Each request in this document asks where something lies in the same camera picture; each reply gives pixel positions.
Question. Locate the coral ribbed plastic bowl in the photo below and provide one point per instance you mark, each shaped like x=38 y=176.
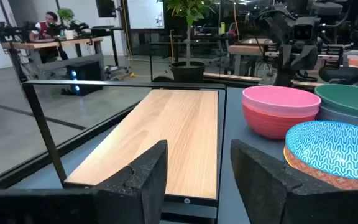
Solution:
x=272 y=126

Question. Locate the person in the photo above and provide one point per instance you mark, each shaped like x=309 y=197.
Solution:
x=43 y=31

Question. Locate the wooden shelf black metal frame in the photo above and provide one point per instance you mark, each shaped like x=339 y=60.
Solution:
x=172 y=130

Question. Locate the grey-blue plastic bowl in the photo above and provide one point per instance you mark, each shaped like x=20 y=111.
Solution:
x=346 y=119

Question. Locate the pink plastic bowl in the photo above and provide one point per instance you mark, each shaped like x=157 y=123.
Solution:
x=278 y=99

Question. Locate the black metal table frame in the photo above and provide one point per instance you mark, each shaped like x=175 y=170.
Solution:
x=104 y=125

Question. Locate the blue-grey table mat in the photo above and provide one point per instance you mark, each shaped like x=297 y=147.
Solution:
x=233 y=118

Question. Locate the potted green tree black pot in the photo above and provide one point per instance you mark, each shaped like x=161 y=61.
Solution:
x=187 y=72

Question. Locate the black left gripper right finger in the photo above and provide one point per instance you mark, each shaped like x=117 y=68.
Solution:
x=266 y=186

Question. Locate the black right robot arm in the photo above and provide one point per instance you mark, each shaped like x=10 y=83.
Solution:
x=275 y=25

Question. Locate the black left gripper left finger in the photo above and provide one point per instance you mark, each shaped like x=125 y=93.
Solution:
x=120 y=199

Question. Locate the yellow-green bottle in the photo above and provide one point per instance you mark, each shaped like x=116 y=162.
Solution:
x=222 y=28

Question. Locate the green plastic bowl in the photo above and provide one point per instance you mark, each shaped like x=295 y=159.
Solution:
x=350 y=99

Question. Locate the white screen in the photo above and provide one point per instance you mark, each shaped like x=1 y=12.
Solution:
x=145 y=14

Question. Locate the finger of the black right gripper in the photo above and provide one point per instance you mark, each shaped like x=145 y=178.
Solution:
x=284 y=67
x=301 y=59

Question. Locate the small plant white pot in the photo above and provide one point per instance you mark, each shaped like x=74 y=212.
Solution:
x=69 y=34

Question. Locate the black monitor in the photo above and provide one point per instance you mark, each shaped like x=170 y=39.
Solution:
x=106 y=7

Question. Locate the black computer tower blue lights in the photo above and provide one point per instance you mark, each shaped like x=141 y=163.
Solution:
x=89 y=74

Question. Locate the wooden desk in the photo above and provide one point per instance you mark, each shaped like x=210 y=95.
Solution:
x=26 y=45

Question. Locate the black desktop robot arm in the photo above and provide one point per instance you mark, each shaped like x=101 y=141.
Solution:
x=79 y=27
x=8 y=30

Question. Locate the turquoise wave pattern bowl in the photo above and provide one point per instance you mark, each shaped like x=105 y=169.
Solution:
x=334 y=146

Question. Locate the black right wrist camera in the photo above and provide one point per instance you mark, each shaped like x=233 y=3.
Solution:
x=304 y=29

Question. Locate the wooden work table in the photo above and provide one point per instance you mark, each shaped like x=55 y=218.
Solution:
x=244 y=49

